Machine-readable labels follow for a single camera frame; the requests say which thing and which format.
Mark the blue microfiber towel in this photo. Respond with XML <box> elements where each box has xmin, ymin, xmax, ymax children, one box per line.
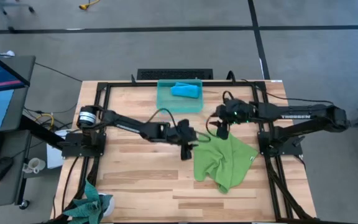
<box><xmin>170</xmin><ymin>82</ymin><xmax>201</xmax><ymax>100</ymax></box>

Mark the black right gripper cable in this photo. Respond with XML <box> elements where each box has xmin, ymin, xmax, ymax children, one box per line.
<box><xmin>206</xmin><ymin>114</ymin><xmax>219</xmax><ymax>138</ymax></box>

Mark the white box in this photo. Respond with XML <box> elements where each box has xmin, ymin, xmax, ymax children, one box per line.
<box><xmin>46</xmin><ymin>143</ymin><xmax>64</xmax><ymax>169</ymax></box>

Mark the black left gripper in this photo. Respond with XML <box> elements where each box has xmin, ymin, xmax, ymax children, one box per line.
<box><xmin>166</xmin><ymin>118</ymin><xmax>198</xmax><ymax>162</ymax></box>

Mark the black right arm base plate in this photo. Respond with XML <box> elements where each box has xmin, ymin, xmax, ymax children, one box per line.
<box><xmin>257</xmin><ymin>130</ymin><xmax>303</xmax><ymax>156</ymax></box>

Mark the grey framed computer screen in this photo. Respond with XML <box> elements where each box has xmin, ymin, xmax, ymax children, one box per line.
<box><xmin>0</xmin><ymin>55</ymin><xmax>37</xmax><ymax>135</ymax></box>

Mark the black computer mouse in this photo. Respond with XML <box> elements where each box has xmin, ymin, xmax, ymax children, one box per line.
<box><xmin>0</xmin><ymin>157</ymin><xmax>14</xmax><ymax>185</ymax></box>

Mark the green microfiber towel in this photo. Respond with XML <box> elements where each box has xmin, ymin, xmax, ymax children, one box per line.
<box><xmin>193</xmin><ymin>132</ymin><xmax>259</xmax><ymax>194</ymax></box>

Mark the grey desk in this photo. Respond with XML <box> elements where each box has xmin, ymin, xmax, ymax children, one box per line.
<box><xmin>0</xmin><ymin>129</ymin><xmax>32</xmax><ymax>208</ymax></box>

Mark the teal plastic basket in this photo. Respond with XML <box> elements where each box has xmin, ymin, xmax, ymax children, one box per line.
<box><xmin>156</xmin><ymin>78</ymin><xmax>204</xmax><ymax>113</ymax></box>

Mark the white mug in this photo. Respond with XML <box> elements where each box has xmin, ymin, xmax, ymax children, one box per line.
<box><xmin>22</xmin><ymin>157</ymin><xmax>46</xmax><ymax>174</ymax></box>

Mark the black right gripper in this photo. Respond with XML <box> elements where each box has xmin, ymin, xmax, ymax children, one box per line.
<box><xmin>209</xmin><ymin>98</ymin><xmax>257</xmax><ymax>140</ymax></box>

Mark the yellow cable plug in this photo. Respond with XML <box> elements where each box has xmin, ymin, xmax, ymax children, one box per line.
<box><xmin>78</xmin><ymin>0</ymin><xmax>101</xmax><ymax>11</ymax></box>

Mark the teal leafy plant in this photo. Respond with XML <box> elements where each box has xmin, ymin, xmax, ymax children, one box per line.
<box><xmin>62</xmin><ymin>179</ymin><xmax>114</xmax><ymax>224</ymax></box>

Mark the yellow cable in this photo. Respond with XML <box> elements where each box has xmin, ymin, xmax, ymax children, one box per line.
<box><xmin>35</xmin><ymin>113</ymin><xmax>55</xmax><ymax>130</ymax></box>

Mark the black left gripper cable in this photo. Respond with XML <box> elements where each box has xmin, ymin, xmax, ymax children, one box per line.
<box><xmin>146</xmin><ymin>107</ymin><xmax>181</xmax><ymax>133</ymax></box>

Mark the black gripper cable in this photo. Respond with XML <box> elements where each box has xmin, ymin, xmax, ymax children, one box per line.
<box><xmin>146</xmin><ymin>107</ymin><xmax>181</xmax><ymax>133</ymax></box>
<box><xmin>206</xmin><ymin>114</ymin><xmax>219</xmax><ymax>138</ymax></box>

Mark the white plant pot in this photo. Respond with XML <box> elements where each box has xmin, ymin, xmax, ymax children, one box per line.
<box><xmin>99</xmin><ymin>192</ymin><xmax>116</xmax><ymax>218</ymax></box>

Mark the thin black floor cable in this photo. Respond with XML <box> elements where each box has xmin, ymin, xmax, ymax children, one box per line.
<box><xmin>0</xmin><ymin>53</ymin><xmax>83</xmax><ymax>83</ymax></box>

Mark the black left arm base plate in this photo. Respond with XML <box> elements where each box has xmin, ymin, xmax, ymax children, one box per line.
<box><xmin>61</xmin><ymin>132</ymin><xmax>107</xmax><ymax>158</ymax></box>

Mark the black floor vent grille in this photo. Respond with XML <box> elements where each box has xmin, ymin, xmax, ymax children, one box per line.
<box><xmin>136</xmin><ymin>68</ymin><xmax>214</xmax><ymax>81</ymax></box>

